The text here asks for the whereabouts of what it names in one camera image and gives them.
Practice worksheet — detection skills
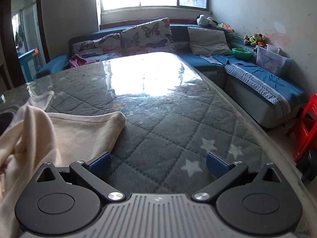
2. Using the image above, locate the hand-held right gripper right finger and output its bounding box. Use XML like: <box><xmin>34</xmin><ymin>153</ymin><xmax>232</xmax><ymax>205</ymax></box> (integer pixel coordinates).
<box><xmin>193</xmin><ymin>152</ymin><xmax>282</xmax><ymax>202</ymax></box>

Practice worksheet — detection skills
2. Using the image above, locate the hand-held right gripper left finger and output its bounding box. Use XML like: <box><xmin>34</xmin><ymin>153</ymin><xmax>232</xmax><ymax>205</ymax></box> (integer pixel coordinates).
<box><xmin>35</xmin><ymin>152</ymin><xmax>125</xmax><ymax>202</ymax></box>

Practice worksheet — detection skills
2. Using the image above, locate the cream cloth garment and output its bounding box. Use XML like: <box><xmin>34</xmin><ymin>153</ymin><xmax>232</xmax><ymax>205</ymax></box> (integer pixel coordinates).
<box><xmin>0</xmin><ymin>90</ymin><xmax>127</xmax><ymax>238</ymax></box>

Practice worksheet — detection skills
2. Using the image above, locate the grey quilted star table cover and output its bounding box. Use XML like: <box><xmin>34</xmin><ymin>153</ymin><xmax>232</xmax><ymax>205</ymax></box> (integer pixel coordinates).
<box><xmin>0</xmin><ymin>52</ymin><xmax>309</xmax><ymax>238</ymax></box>

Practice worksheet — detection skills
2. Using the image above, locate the black object on floor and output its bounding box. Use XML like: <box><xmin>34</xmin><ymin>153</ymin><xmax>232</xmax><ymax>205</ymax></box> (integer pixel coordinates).
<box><xmin>296</xmin><ymin>149</ymin><xmax>317</xmax><ymax>182</ymax></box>

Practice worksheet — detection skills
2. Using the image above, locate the blue patterned sofa cover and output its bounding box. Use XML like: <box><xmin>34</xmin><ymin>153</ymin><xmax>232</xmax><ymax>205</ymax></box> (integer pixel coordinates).
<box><xmin>200</xmin><ymin>53</ymin><xmax>308</xmax><ymax>118</ymax></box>

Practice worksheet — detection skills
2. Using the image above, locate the red plastic stool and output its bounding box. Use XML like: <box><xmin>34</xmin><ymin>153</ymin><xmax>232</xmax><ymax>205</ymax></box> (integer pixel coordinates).
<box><xmin>287</xmin><ymin>93</ymin><xmax>317</xmax><ymax>163</ymax></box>

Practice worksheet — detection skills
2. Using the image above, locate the round black table cooktop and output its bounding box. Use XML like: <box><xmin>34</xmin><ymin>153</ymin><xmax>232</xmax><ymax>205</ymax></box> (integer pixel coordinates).
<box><xmin>0</xmin><ymin>104</ymin><xmax>21</xmax><ymax>136</ymax></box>

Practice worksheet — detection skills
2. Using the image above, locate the pink cloth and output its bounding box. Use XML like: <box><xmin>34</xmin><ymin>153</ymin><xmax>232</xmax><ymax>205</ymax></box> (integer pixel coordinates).
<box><xmin>65</xmin><ymin>55</ymin><xmax>86</xmax><ymax>68</ymax></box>

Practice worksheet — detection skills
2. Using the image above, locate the green bowl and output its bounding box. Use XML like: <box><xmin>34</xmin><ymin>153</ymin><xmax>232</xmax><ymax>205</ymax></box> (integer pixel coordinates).
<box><xmin>231</xmin><ymin>48</ymin><xmax>252</xmax><ymax>60</ymax></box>

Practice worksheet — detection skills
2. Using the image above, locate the clear plastic storage box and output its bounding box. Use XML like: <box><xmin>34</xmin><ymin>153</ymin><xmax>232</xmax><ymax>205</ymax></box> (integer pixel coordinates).
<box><xmin>256</xmin><ymin>44</ymin><xmax>289</xmax><ymax>76</ymax></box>

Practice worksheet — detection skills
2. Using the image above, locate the low butterfly print pillow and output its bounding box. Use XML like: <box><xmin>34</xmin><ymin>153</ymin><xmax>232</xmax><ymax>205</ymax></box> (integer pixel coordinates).
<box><xmin>72</xmin><ymin>33</ymin><xmax>123</xmax><ymax>62</ymax></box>

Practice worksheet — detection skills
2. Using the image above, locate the grey pillow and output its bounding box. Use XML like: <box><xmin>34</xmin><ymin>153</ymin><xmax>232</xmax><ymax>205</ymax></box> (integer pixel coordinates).
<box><xmin>187</xmin><ymin>27</ymin><xmax>232</xmax><ymax>56</ymax></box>

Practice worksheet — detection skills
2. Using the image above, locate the blue white cabinet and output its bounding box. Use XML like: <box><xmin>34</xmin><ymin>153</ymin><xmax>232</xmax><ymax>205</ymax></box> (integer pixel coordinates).
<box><xmin>18</xmin><ymin>48</ymin><xmax>42</xmax><ymax>80</ymax></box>

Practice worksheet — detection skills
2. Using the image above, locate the pile of stuffed toys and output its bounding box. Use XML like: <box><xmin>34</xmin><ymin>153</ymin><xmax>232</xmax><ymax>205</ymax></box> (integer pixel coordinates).
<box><xmin>244</xmin><ymin>33</ymin><xmax>267</xmax><ymax>47</ymax></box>

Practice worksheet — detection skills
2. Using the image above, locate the blue corner sofa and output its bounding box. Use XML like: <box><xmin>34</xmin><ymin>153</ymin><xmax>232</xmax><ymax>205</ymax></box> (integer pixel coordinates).
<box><xmin>33</xmin><ymin>23</ymin><xmax>309</xmax><ymax>129</ymax></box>

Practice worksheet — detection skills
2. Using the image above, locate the large butterfly print pillow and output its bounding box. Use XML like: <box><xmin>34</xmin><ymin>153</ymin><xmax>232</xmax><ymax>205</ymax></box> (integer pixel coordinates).
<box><xmin>120</xmin><ymin>18</ymin><xmax>176</xmax><ymax>55</ymax></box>

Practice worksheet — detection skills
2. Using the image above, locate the orange green toy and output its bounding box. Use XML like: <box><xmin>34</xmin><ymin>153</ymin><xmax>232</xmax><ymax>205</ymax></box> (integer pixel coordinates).
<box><xmin>217</xmin><ymin>22</ymin><xmax>235</xmax><ymax>33</ymax></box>

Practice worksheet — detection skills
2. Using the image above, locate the black white plush panda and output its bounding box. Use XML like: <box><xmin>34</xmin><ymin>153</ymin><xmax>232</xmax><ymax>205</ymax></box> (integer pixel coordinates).
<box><xmin>196</xmin><ymin>14</ymin><xmax>219</xmax><ymax>27</ymax></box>

